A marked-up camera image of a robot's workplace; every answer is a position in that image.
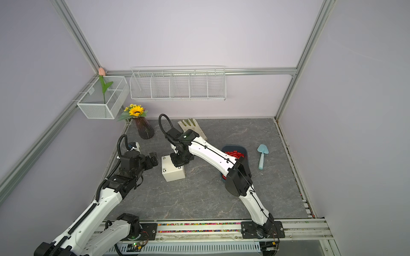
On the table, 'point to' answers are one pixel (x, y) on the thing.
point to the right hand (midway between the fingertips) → (178, 163)
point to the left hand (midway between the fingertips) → (148, 156)
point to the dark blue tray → (241, 149)
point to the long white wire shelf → (179, 83)
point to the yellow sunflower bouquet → (133, 111)
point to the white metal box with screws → (170, 172)
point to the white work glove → (191, 124)
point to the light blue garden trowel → (263, 149)
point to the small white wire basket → (91, 102)
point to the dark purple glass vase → (145, 129)
